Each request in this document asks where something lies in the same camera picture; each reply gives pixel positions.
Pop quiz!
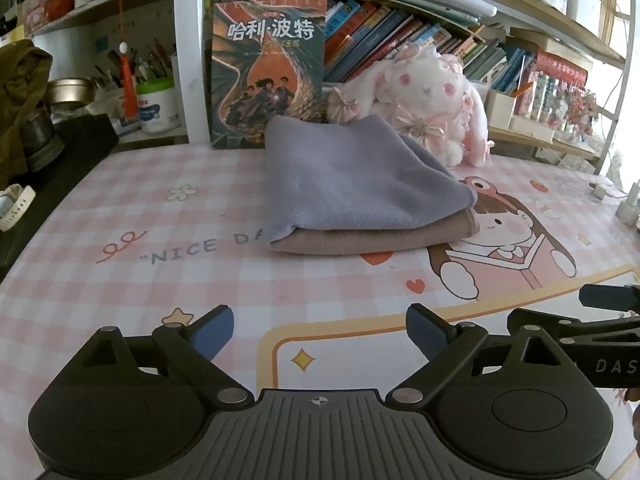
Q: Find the red-topped figurine display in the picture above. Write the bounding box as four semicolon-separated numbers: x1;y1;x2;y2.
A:
512;50;601;133

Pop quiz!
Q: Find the red tassel ornament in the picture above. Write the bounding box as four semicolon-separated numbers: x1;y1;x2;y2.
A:
117;0;138;121

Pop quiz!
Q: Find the dark metal pot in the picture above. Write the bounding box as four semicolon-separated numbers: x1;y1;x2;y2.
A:
20;110;66;171

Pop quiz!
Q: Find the white wristwatch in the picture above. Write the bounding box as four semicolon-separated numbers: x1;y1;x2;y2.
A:
0;185;37;232

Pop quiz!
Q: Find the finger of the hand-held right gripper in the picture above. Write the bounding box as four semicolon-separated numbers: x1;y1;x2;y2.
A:
580;284;640;312
507;308;640;347

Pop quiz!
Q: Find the beige and purple fleece garment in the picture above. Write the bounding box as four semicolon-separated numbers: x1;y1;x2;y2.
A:
262;115;481;256

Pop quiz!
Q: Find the white tub with green lid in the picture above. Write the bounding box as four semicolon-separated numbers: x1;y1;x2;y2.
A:
136;82;181;134

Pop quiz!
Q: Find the round metal tin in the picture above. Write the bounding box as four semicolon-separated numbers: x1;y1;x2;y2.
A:
47;77;96;108

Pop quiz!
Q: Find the white pen cup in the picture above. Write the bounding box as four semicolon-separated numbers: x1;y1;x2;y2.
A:
90;87;138;128

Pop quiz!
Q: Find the bunch of pens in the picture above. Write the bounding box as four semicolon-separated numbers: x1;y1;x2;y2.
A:
92;37;176;88

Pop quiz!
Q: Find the olive brown bag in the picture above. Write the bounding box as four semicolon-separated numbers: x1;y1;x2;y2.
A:
0;40;53;186

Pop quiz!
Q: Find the red round jar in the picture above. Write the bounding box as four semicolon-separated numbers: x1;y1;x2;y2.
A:
46;0;76;21

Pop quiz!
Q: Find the row of colourful books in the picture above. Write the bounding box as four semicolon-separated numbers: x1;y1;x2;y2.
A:
324;0;538;96

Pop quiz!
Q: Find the small white storage box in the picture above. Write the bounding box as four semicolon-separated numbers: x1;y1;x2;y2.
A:
485;89;518;130

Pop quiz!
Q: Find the large dragon cover book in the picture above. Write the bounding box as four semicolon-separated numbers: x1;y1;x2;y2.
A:
210;0;328;150

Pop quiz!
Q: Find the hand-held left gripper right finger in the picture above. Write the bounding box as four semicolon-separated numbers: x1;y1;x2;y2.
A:
387;304;583;409

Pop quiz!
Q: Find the white shelf unit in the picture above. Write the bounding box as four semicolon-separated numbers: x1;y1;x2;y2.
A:
0;0;636;186

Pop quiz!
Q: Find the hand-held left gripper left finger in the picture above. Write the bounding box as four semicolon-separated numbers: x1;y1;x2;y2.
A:
75;305;253;409

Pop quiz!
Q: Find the black box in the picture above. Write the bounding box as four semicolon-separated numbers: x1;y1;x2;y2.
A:
0;114;121;281

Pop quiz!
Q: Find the white and pink plush bunny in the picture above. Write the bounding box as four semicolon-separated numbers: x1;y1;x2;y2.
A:
327;45;493;168

